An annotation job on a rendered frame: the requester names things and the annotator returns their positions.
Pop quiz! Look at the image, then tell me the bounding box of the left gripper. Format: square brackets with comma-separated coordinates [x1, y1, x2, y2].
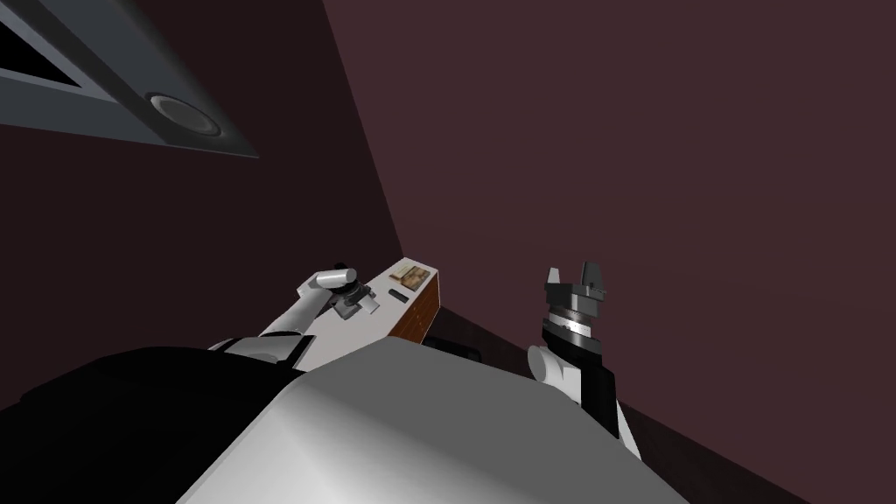
[332, 279, 382, 321]

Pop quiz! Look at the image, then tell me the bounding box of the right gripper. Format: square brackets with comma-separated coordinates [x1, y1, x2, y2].
[543, 262, 608, 322]

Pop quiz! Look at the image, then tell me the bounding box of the white-topped brown cabinet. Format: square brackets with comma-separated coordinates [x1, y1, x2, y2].
[293, 256, 442, 373]

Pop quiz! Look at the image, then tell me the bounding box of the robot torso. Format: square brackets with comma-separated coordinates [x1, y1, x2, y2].
[174, 335, 691, 504]

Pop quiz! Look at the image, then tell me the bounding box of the round grey knob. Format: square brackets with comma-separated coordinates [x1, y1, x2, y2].
[145, 93, 223, 139]

